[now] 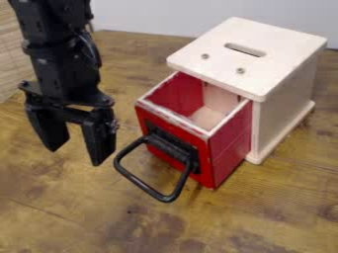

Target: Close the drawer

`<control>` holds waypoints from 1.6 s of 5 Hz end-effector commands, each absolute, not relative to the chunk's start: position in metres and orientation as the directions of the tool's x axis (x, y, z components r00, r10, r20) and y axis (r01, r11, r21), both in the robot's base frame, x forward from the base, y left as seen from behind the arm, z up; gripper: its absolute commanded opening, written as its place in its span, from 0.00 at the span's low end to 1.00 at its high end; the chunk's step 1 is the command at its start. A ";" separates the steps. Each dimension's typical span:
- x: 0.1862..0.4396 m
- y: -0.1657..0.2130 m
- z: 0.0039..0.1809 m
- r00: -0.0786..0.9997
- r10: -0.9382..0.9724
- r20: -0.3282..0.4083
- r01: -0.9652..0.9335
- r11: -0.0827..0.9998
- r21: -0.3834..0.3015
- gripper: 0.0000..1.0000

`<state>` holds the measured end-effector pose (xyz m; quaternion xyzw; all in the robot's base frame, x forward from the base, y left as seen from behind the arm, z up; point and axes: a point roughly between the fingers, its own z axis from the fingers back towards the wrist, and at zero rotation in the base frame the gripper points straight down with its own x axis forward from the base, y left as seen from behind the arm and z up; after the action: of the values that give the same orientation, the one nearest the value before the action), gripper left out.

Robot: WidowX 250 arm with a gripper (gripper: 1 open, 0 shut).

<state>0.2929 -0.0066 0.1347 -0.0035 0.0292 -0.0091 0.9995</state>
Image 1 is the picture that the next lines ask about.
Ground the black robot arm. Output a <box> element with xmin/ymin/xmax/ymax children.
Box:
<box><xmin>8</xmin><ymin>0</ymin><xmax>117</xmax><ymax>166</ymax></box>

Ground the black metal drawer handle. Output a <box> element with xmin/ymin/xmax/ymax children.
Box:
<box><xmin>112</xmin><ymin>121</ymin><xmax>200</xmax><ymax>204</ymax></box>

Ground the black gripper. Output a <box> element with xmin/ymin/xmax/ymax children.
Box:
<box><xmin>20</xmin><ymin>31</ymin><xmax>117</xmax><ymax>166</ymax></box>

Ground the white wooden box cabinet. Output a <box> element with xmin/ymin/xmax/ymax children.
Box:
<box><xmin>167</xmin><ymin>17</ymin><xmax>327</xmax><ymax>164</ymax></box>

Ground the red wooden drawer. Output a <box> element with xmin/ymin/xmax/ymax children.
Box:
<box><xmin>135</xmin><ymin>72</ymin><xmax>252</xmax><ymax>189</ymax></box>

